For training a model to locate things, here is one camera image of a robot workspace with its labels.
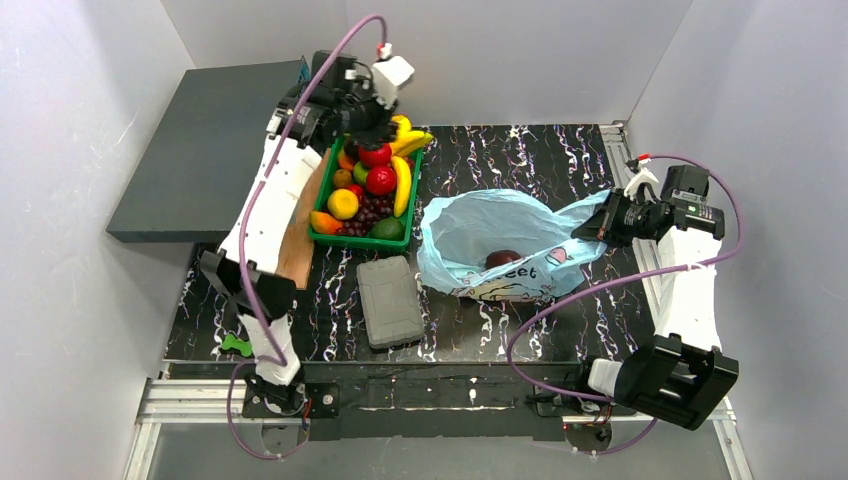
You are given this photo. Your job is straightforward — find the aluminium frame rail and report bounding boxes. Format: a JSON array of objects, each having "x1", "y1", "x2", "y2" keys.
[{"x1": 123, "y1": 379, "x2": 301, "y2": 479}]

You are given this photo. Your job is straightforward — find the orange fake mango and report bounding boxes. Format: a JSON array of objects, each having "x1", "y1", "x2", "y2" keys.
[{"x1": 309, "y1": 211, "x2": 344, "y2": 235}]

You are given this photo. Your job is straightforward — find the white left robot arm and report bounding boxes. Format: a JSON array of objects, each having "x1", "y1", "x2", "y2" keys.
[{"x1": 201, "y1": 46, "x2": 414, "y2": 394}]

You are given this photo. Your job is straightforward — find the wooden board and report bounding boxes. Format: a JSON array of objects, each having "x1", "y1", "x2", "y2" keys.
[{"x1": 276, "y1": 149, "x2": 331, "y2": 290}]

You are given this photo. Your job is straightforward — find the yellow fake banana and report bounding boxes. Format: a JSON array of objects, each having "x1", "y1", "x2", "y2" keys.
[
  {"x1": 389, "y1": 130, "x2": 434, "y2": 157},
  {"x1": 391, "y1": 156, "x2": 412, "y2": 218}
]

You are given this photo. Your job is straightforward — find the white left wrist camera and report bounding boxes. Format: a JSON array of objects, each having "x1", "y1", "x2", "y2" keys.
[{"x1": 371, "y1": 43, "x2": 415, "y2": 110}]

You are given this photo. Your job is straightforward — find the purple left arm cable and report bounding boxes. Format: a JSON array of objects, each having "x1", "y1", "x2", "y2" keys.
[{"x1": 225, "y1": 14, "x2": 389, "y2": 462}]

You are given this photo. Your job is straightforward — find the red fake pomegranate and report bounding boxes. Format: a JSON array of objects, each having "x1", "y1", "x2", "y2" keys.
[{"x1": 365, "y1": 166, "x2": 397, "y2": 196}]

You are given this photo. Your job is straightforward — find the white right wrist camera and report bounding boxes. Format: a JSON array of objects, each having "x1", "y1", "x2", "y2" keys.
[{"x1": 624, "y1": 154, "x2": 659, "y2": 201}]

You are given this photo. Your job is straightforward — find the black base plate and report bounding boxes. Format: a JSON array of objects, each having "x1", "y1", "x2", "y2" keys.
[{"x1": 243, "y1": 363, "x2": 649, "y2": 445}]

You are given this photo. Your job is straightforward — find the dark red fake apple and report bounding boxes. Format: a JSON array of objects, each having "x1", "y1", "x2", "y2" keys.
[{"x1": 484, "y1": 250, "x2": 523, "y2": 270}]

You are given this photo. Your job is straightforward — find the green fake avocado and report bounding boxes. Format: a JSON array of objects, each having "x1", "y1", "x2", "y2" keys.
[{"x1": 368, "y1": 217, "x2": 406, "y2": 241}]

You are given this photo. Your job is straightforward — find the green plastic fruit crate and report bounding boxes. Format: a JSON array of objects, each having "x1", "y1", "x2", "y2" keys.
[{"x1": 308, "y1": 137, "x2": 425, "y2": 252}]

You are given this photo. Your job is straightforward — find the yellow fake lemon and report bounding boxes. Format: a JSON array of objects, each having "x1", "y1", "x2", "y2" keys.
[{"x1": 327, "y1": 189, "x2": 360, "y2": 221}]

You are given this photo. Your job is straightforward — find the green bone-shaped toy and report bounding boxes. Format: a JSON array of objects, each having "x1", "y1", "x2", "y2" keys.
[{"x1": 219, "y1": 333, "x2": 254, "y2": 358}]

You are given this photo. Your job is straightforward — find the light blue plastic bag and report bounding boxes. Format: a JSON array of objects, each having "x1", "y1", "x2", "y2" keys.
[{"x1": 416, "y1": 189, "x2": 609, "y2": 302}]

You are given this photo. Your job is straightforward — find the dark grey network switch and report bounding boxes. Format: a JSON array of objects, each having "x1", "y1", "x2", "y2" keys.
[{"x1": 106, "y1": 59, "x2": 310, "y2": 244}]

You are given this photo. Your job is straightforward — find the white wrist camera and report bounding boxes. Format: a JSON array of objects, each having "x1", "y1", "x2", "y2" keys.
[
  {"x1": 624, "y1": 154, "x2": 659, "y2": 201},
  {"x1": 371, "y1": 43, "x2": 415, "y2": 110}
]

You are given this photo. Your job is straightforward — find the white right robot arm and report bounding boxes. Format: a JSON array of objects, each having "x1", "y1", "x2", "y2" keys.
[{"x1": 574, "y1": 164, "x2": 739, "y2": 430}]

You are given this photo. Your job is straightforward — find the dark fake grapes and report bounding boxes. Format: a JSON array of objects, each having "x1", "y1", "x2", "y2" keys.
[{"x1": 336, "y1": 195, "x2": 394, "y2": 237}]

